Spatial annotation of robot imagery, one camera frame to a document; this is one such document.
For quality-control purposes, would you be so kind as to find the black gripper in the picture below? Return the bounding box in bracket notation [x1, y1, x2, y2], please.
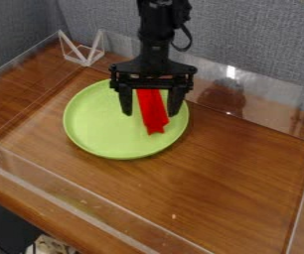
[110, 58, 198, 117]

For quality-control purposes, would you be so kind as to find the red plastic block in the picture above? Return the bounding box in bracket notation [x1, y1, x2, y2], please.
[137, 89, 170, 135]

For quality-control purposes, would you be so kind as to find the green round plate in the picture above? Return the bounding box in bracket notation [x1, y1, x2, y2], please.
[65, 79, 190, 160]

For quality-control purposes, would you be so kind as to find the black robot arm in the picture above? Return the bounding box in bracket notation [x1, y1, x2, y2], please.
[110, 0, 198, 117]

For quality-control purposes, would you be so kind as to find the white power strip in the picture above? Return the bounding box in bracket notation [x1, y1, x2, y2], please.
[35, 235, 77, 254]

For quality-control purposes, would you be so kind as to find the black box under table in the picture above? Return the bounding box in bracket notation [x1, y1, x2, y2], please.
[0, 205, 45, 254]

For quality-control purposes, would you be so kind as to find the clear acrylic corner bracket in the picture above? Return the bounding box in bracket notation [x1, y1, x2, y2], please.
[59, 31, 106, 66]

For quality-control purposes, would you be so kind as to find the black cable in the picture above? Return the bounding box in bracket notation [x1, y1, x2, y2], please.
[170, 24, 194, 53]

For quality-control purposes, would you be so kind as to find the clear acrylic enclosure wall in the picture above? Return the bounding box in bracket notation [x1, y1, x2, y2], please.
[0, 32, 304, 254]

